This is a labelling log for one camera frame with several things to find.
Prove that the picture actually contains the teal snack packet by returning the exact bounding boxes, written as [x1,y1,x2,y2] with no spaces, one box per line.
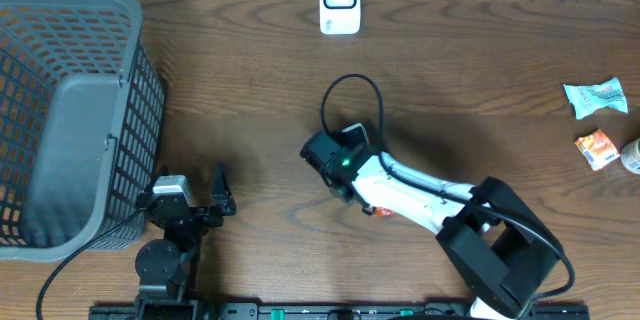
[563,78,628,120]

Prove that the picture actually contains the red chocolate bar wrapper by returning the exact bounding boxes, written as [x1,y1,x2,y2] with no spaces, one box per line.
[371,207,395,217]

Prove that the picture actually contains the orange tissue packet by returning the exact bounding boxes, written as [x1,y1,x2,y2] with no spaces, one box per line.
[574,129,620,171]

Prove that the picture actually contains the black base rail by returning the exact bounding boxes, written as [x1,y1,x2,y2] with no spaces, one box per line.
[88,300,592,320]

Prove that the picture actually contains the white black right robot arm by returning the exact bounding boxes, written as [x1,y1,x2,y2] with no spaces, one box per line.
[301,135,575,319]

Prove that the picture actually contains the white barcode scanner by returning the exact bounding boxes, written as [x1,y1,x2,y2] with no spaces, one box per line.
[319,0,362,35]

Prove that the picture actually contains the green lid jar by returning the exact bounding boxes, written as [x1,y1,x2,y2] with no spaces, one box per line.
[620,139,640,175]

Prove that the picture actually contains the grey plastic basket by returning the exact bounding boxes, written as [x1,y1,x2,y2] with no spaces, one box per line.
[1,0,165,262]

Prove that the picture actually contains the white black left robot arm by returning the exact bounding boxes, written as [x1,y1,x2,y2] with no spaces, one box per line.
[134,163,236,320]

